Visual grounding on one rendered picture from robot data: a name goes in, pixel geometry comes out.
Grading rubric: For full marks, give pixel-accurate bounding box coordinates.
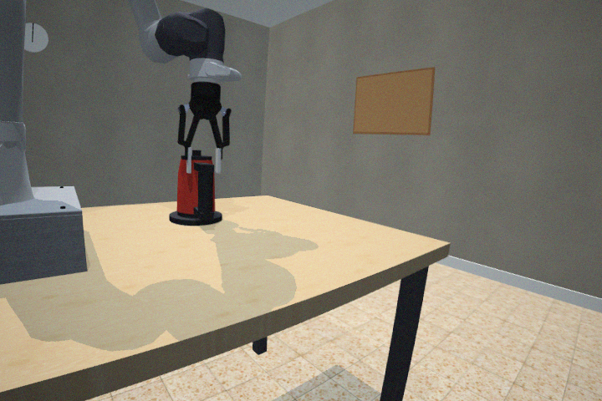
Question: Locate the red kettle with black handle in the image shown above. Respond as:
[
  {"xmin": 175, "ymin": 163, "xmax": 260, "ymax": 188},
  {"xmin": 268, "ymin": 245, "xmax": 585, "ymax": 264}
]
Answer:
[{"xmin": 177, "ymin": 150, "xmax": 215, "ymax": 221}]

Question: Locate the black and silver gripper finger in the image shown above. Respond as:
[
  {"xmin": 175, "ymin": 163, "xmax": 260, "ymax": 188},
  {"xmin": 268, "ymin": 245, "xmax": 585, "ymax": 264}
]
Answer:
[
  {"xmin": 178, "ymin": 104, "xmax": 204, "ymax": 173},
  {"xmin": 209, "ymin": 106, "xmax": 231, "ymax": 173}
]

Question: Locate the dark grey round disk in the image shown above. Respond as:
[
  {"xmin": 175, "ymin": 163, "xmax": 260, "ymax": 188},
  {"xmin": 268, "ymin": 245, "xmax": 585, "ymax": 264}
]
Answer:
[{"xmin": 169, "ymin": 211, "xmax": 222, "ymax": 226}]

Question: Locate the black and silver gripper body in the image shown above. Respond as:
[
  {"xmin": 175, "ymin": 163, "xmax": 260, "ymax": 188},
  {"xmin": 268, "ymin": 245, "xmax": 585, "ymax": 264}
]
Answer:
[{"xmin": 189, "ymin": 82, "xmax": 222, "ymax": 120}]

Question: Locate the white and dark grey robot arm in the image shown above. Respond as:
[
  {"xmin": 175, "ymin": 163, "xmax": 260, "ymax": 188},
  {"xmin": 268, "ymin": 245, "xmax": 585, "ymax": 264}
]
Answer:
[{"xmin": 0, "ymin": 0, "xmax": 242, "ymax": 206}]

